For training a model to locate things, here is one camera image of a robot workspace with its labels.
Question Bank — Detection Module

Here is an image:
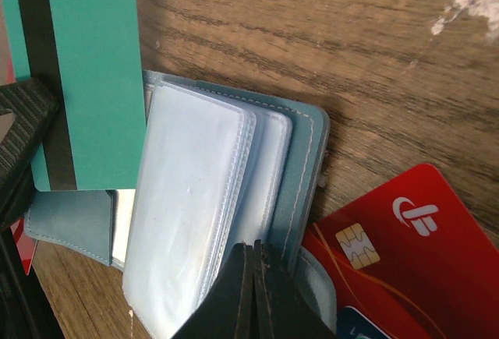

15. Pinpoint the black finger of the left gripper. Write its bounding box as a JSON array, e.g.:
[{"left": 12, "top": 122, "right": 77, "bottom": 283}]
[{"left": 1, "top": 78, "right": 59, "bottom": 230}]

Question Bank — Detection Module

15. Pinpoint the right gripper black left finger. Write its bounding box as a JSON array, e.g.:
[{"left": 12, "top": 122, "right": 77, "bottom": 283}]
[{"left": 174, "top": 243, "right": 253, "bottom": 338}]

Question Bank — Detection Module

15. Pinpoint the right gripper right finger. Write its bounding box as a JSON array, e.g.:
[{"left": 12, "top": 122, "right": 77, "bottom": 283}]
[{"left": 255, "top": 240, "right": 335, "bottom": 338}]

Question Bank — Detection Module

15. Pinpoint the teal VIP card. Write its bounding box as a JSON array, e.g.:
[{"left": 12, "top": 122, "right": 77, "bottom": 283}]
[{"left": 2, "top": 0, "right": 146, "bottom": 192}]

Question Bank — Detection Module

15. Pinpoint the blue leather card holder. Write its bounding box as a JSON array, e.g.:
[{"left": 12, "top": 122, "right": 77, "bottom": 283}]
[{"left": 24, "top": 70, "right": 330, "bottom": 338}]

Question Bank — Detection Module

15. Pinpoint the red VIP card centre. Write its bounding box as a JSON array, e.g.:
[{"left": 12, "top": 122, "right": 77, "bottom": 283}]
[{"left": 303, "top": 164, "right": 498, "bottom": 338}]

